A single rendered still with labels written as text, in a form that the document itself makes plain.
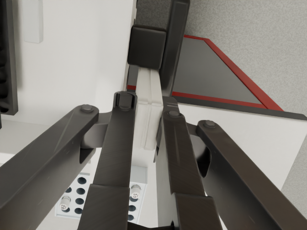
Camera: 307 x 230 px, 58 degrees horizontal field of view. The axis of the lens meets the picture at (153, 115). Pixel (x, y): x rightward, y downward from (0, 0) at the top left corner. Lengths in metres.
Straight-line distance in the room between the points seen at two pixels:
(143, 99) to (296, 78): 1.19
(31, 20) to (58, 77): 0.06
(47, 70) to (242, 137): 0.27
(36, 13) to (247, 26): 0.98
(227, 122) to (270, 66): 0.87
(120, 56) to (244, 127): 0.27
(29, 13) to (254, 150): 0.34
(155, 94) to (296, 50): 1.14
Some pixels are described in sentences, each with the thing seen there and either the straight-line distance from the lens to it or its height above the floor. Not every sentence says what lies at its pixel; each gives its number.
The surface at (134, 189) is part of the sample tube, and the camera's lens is 0.40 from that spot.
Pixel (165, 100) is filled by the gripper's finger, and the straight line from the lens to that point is 0.18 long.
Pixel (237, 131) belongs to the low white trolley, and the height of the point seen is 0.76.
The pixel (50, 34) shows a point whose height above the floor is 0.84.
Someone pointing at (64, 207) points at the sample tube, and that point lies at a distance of 0.42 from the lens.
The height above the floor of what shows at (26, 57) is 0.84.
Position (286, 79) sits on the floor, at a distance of 1.30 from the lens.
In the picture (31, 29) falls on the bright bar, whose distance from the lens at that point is 0.28.
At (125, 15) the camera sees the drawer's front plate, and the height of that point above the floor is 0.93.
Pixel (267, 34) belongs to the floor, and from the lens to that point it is 1.21.
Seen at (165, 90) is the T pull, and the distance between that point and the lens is 0.20.
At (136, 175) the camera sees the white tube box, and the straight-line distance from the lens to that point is 0.41.
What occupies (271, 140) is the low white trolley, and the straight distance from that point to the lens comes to 0.44.
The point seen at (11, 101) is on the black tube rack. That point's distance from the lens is 0.28.
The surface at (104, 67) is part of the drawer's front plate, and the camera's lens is 0.18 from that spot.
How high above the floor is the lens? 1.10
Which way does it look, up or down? 64 degrees down
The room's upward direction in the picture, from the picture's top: 178 degrees clockwise
